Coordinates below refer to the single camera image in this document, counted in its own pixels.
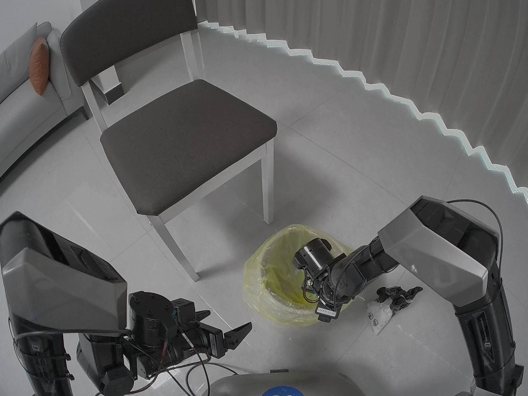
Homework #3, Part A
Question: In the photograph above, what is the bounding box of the grey white chair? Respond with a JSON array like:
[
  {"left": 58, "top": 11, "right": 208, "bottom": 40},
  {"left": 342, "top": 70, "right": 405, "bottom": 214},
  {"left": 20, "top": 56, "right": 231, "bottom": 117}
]
[{"left": 60, "top": 0, "right": 278, "bottom": 283}]

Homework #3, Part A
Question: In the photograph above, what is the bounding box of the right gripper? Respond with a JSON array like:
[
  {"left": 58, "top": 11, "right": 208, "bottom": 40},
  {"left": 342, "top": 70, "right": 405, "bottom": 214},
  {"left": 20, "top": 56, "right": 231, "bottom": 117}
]
[{"left": 316, "top": 292, "right": 350, "bottom": 323}]

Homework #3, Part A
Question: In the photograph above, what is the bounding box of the black plastic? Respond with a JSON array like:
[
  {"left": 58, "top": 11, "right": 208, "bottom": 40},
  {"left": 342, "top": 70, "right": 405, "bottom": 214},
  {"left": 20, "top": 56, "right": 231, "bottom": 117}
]
[{"left": 376, "top": 286, "right": 424, "bottom": 313}]

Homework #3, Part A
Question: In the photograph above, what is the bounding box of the white trash bin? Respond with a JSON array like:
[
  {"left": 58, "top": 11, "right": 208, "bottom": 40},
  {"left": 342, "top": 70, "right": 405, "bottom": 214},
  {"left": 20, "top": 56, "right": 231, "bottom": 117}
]
[{"left": 246, "top": 238, "right": 351, "bottom": 325}]

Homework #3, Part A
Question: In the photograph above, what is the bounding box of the white curtain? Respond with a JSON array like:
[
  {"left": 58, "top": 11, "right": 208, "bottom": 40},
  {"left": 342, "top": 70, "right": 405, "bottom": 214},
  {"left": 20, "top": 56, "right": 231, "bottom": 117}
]
[{"left": 192, "top": 0, "right": 528, "bottom": 193}]

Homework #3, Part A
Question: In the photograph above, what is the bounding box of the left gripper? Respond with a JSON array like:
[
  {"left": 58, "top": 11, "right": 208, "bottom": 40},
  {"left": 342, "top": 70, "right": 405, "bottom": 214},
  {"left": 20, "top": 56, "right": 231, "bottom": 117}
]
[{"left": 178, "top": 309, "right": 253, "bottom": 366}]

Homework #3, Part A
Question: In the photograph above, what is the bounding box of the orange cushion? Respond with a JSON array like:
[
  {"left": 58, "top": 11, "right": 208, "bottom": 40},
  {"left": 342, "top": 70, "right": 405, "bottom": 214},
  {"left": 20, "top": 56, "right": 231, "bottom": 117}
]
[{"left": 30, "top": 37, "right": 51, "bottom": 96}]

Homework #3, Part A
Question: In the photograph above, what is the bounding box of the black cable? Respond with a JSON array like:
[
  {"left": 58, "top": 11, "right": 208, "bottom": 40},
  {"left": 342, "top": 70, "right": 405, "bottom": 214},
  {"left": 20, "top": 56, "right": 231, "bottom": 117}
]
[
  {"left": 445, "top": 198, "right": 505, "bottom": 292},
  {"left": 186, "top": 361, "right": 240, "bottom": 396}
]

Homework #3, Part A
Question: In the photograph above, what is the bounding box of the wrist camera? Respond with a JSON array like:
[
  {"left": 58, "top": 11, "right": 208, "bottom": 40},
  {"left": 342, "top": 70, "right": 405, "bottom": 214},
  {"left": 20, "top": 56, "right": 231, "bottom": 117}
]
[
  {"left": 303, "top": 279, "right": 321, "bottom": 303},
  {"left": 170, "top": 299, "right": 198, "bottom": 332}
]

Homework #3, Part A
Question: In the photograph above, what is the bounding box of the grey sofa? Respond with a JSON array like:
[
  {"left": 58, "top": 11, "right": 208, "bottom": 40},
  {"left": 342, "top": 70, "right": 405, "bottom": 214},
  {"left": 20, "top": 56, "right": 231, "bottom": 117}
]
[{"left": 0, "top": 21, "right": 89, "bottom": 180}]

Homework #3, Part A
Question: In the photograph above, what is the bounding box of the clear printed wrapper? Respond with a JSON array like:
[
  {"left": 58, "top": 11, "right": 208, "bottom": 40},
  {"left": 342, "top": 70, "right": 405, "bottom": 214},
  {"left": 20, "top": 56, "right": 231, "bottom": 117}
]
[{"left": 368, "top": 301, "right": 394, "bottom": 336}]

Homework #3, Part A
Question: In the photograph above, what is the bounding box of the yellow plastic bag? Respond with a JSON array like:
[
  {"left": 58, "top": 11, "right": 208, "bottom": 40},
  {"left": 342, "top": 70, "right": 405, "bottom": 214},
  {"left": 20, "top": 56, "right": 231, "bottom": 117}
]
[{"left": 243, "top": 224, "right": 365, "bottom": 327}]

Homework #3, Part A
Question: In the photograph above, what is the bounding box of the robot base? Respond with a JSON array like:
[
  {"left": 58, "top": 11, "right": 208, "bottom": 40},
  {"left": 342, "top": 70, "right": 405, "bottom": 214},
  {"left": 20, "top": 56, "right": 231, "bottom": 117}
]
[{"left": 202, "top": 370, "right": 365, "bottom": 396}]

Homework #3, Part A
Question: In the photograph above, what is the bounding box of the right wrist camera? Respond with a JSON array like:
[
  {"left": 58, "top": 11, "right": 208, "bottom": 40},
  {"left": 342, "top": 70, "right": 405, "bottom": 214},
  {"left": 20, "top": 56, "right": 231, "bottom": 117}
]
[{"left": 303, "top": 279, "right": 321, "bottom": 303}]

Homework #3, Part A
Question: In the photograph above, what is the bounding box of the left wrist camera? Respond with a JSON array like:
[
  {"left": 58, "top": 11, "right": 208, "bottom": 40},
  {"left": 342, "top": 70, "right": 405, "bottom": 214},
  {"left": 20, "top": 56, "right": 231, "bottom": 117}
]
[{"left": 170, "top": 299, "right": 198, "bottom": 332}]

